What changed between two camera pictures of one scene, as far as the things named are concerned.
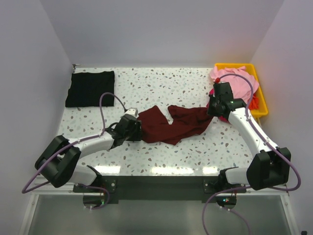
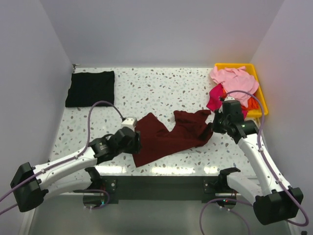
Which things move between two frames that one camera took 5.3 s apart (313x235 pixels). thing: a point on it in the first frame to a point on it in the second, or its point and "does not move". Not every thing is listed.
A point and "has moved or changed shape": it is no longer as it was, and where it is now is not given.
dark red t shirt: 185,120 has moved or changed shape
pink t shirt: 240,89 does not move
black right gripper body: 212,108 to 219,122
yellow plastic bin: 262,108 does not move
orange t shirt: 254,103 does not move
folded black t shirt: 85,89 does not move
